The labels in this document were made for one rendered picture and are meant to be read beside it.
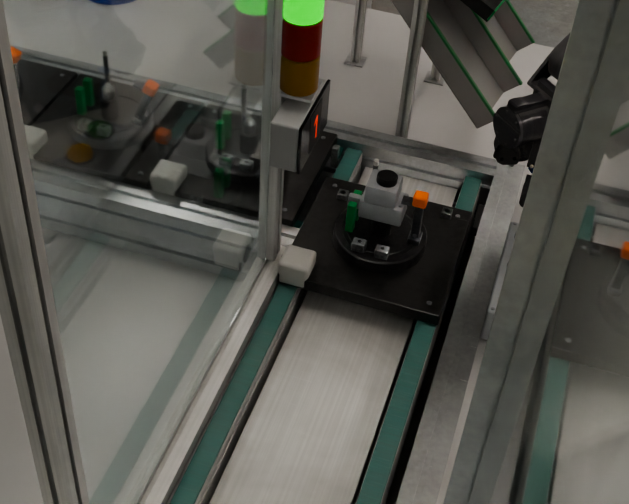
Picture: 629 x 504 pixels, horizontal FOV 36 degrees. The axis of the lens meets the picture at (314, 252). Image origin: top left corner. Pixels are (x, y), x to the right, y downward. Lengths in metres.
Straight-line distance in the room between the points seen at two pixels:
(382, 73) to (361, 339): 0.79
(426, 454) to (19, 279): 0.67
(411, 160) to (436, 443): 0.58
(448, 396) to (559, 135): 0.91
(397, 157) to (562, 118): 1.26
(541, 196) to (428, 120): 1.49
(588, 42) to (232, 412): 0.94
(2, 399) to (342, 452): 0.48
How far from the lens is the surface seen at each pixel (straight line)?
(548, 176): 0.44
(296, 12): 1.18
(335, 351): 1.38
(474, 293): 1.45
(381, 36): 2.17
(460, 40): 1.76
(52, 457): 0.89
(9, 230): 0.70
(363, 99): 1.96
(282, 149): 1.25
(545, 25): 4.12
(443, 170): 1.67
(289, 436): 1.29
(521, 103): 1.33
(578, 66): 0.41
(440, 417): 1.29
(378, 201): 1.40
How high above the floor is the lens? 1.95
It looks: 43 degrees down
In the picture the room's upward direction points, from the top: 5 degrees clockwise
